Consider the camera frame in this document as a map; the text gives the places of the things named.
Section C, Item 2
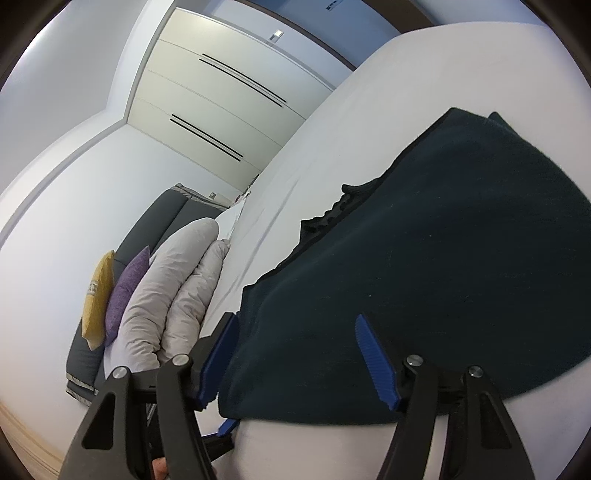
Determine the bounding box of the purple pillow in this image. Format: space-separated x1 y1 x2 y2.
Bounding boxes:
105 246 152 347

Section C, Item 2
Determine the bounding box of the white wardrobe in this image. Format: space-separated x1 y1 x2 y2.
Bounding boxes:
127 7 356 195

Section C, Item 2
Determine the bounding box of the long wardrobe handle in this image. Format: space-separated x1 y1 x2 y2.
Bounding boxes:
198 53 288 108
168 114 243 161

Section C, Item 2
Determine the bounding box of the dark green garment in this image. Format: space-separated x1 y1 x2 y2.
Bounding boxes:
217 107 591 425

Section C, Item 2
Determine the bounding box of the yellow pillow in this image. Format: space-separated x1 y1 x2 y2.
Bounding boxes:
81 249 116 352

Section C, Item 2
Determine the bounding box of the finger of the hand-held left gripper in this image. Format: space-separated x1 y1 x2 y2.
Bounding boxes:
203 418 241 462

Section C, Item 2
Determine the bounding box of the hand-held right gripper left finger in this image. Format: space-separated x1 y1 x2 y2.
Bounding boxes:
60 311 241 480

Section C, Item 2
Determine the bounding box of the grey padded headboard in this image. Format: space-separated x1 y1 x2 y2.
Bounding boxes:
65 185 222 407

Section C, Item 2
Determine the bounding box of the white pillow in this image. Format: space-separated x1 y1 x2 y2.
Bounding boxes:
117 217 232 374

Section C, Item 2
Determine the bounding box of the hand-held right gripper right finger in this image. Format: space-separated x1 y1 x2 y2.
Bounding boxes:
355 315 539 480

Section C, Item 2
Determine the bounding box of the white bed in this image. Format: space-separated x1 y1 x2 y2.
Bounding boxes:
104 14 591 480

